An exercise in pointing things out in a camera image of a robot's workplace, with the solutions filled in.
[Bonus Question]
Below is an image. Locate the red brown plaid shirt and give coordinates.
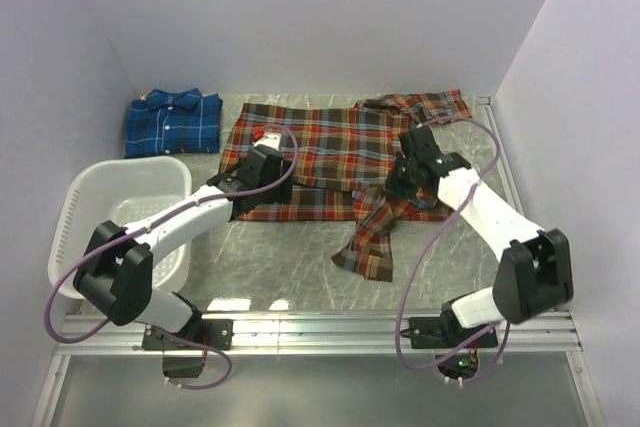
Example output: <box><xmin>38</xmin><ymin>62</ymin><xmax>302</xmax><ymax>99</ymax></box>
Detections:
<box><xmin>219</xmin><ymin>90</ymin><xmax>470</xmax><ymax>282</ymax></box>

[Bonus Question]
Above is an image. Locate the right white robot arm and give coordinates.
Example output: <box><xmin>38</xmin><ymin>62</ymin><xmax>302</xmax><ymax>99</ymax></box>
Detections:
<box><xmin>385</xmin><ymin>125</ymin><xmax>574</xmax><ymax>348</ymax></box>

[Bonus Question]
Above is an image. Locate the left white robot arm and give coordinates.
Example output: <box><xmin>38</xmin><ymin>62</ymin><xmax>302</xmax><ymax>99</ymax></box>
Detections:
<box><xmin>73</xmin><ymin>143</ymin><xmax>292</xmax><ymax>349</ymax></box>

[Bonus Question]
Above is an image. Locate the folded blue plaid shirt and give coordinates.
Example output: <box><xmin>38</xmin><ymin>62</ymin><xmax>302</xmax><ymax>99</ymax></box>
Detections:
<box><xmin>125</xmin><ymin>88</ymin><xmax>223</xmax><ymax>159</ymax></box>

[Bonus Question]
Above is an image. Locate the white plastic laundry basket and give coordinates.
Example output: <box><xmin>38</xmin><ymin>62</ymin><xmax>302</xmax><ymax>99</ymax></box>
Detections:
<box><xmin>48</xmin><ymin>157</ymin><xmax>192</xmax><ymax>282</ymax></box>

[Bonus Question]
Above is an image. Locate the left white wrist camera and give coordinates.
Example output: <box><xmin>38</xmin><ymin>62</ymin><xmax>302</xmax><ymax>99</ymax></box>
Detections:
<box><xmin>252</xmin><ymin>129</ymin><xmax>282</xmax><ymax>151</ymax></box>

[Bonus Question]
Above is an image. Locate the aluminium side rail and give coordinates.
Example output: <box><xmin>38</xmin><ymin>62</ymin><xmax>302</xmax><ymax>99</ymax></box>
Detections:
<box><xmin>475</xmin><ymin>95</ymin><xmax>555</xmax><ymax>230</ymax></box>

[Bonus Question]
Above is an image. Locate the aluminium mounting rail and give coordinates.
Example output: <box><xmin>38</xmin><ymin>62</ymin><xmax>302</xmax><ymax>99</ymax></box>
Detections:
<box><xmin>54</xmin><ymin>311</ymin><xmax>582</xmax><ymax>356</ymax></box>

